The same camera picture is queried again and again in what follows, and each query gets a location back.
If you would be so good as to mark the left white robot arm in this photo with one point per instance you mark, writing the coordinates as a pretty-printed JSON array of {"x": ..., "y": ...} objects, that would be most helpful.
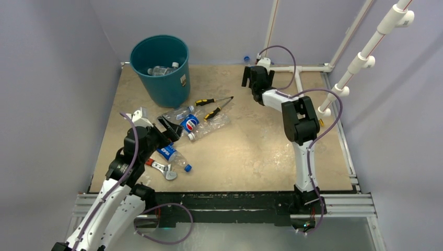
[{"x": 121, "y": 198}]

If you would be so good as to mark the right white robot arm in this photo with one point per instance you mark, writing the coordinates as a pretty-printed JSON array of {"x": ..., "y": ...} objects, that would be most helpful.
[{"x": 301, "y": 127}]

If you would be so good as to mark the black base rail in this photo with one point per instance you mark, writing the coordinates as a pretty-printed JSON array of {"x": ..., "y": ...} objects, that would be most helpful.
[{"x": 280, "y": 208}]

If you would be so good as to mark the pepsi bottle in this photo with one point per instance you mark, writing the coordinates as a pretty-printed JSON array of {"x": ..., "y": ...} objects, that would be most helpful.
[
  {"x": 174, "y": 158},
  {"x": 247, "y": 61},
  {"x": 189, "y": 123}
]

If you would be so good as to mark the crushed clear bottle centre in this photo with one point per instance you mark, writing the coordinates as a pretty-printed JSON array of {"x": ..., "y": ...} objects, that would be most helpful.
[{"x": 210, "y": 126}]

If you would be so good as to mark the yellow black pliers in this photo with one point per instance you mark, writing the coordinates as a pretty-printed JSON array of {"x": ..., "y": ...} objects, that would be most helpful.
[{"x": 218, "y": 104}]

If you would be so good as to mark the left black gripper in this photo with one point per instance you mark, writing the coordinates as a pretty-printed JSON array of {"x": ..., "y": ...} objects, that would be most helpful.
[{"x": 173, "y": 132}]

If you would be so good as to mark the long clear bottle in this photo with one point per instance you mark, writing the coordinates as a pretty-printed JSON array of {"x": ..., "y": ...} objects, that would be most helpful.
[{"x": 175, "y": 65}]

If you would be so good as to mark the silver adjustable wrench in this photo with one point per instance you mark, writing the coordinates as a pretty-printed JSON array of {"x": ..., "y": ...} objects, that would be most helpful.
[{"x": 166, "y": 170}]

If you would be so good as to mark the white PVC pipe frame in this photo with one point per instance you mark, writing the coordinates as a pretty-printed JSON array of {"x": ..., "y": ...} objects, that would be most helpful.
[{"x": 398, "y": 16}]

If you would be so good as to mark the clear bottle by bin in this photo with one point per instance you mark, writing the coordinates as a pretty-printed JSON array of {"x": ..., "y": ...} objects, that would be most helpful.
[{"x": 178, "y": 115}]

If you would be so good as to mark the white label crushed bottle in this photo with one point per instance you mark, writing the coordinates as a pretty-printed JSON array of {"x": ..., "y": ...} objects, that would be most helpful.
[{"x": 160, "y": 71}]

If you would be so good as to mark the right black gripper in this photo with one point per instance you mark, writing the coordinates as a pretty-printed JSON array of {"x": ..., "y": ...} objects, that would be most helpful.
[{"x": 247, "y": 76}]

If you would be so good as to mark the teal plastic bin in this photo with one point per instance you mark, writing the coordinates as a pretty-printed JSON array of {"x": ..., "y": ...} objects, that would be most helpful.
[{"x": 172, "y": 89}]

